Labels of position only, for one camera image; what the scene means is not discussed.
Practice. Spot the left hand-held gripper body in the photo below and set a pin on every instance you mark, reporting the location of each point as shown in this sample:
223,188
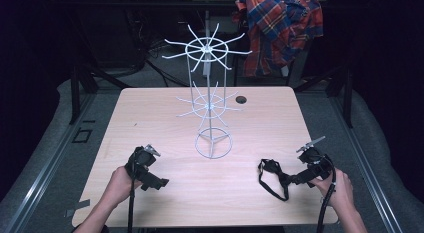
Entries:
142,160

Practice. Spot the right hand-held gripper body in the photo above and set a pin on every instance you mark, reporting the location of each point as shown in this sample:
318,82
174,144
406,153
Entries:
315,160

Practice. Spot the person's left hand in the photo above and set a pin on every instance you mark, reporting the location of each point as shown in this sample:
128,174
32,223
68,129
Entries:
122,184

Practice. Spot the person's right hand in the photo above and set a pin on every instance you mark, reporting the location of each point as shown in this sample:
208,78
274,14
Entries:
338,190

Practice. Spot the grey tape strip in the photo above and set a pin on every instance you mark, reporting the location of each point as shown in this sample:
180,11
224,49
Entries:
78,206

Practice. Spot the red blue plaid shirt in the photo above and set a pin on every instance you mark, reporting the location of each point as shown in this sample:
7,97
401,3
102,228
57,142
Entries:
280,29

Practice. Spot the aluminium floor rail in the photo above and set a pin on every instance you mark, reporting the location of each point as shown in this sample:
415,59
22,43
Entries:
43,173
366,173

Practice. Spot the black metal stand post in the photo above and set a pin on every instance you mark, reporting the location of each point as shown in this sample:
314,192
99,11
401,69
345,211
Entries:
74,96

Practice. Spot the grey metal post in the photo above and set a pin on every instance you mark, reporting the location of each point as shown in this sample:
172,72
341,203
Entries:
207,36

